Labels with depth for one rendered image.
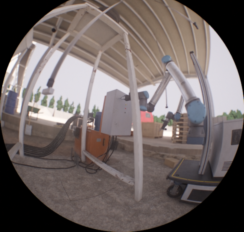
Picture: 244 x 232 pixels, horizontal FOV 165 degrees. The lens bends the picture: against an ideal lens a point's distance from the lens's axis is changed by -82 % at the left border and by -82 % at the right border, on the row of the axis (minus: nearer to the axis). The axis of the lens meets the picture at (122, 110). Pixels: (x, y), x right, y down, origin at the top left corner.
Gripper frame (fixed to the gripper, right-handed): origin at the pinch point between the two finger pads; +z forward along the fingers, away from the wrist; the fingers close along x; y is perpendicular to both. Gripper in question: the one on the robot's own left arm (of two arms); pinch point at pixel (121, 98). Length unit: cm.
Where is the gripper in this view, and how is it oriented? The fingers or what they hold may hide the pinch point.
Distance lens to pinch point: 111.6
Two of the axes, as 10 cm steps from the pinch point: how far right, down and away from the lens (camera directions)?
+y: 6.7, 2.2, 7.1
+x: 1.1, -9.7, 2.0
